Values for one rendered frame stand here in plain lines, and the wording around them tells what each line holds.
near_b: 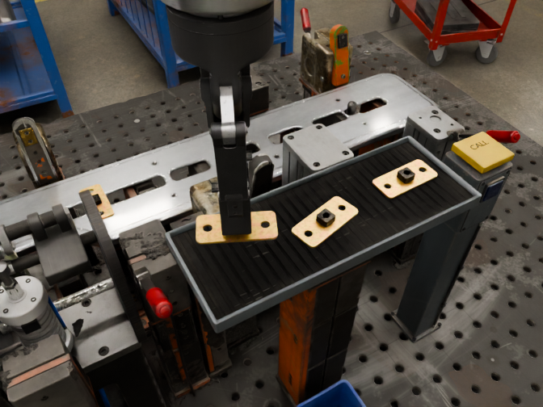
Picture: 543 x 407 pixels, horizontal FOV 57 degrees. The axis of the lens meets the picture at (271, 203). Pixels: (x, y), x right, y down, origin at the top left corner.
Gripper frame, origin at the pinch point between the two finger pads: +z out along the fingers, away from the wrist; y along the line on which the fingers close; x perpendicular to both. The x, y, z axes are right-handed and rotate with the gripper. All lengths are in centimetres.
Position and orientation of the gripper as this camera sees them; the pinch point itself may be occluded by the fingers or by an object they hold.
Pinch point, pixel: (234, 199)
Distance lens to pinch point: 49.0
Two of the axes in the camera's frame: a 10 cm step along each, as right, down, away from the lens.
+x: -10.0, 0.6, -0.6
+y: -0.9, -7.2, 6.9
